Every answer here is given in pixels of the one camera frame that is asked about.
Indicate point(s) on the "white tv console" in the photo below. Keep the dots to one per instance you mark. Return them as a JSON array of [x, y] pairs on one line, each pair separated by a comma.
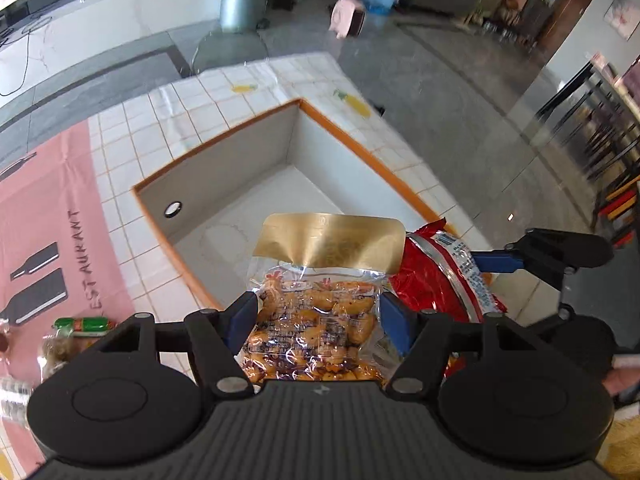
[[56, 40]]

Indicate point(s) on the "gold topped peanut bag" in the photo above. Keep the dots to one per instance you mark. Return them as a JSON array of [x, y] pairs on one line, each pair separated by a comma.
[[319, 280]]

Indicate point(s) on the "checkered lemon tablecloth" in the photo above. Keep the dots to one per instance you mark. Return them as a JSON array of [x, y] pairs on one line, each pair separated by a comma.
[[136, 137]]

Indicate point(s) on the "pink table runner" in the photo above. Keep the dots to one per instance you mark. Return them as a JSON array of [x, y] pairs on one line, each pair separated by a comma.
[[57, 258]]

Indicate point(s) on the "pink small heater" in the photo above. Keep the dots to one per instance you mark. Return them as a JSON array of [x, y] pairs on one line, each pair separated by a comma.
[[347, 18]]

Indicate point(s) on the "green candy stick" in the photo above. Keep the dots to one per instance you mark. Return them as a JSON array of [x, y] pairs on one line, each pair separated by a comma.
[[90, 326]]

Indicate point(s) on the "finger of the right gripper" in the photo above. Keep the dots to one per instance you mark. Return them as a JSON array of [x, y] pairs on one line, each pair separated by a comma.
[[581, 337], [547, 254]]

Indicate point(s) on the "clear mixed nut packet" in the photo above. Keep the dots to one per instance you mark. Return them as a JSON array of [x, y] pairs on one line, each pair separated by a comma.
[[57, 351]]

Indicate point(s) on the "person right hand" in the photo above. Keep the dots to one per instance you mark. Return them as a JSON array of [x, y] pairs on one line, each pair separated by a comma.
[[620, 379]]

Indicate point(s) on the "black dining chairs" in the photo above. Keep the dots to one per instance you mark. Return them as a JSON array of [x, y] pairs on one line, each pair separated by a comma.
[[602, 119]]

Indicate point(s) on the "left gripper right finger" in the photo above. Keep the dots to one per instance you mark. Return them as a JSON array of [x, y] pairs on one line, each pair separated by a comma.
[[422, 340]]

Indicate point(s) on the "red snack packet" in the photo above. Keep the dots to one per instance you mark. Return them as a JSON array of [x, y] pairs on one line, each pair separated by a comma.
[[437, 273]]

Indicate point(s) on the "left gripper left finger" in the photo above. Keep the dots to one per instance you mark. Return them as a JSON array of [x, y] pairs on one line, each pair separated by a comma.
[[215, 339]]

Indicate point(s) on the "orange cardboard box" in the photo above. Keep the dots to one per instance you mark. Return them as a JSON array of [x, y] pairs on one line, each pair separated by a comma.
[[206, 208]]

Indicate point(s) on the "white ball candy packet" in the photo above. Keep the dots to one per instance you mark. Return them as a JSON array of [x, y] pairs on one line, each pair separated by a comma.
[[14, 398]]

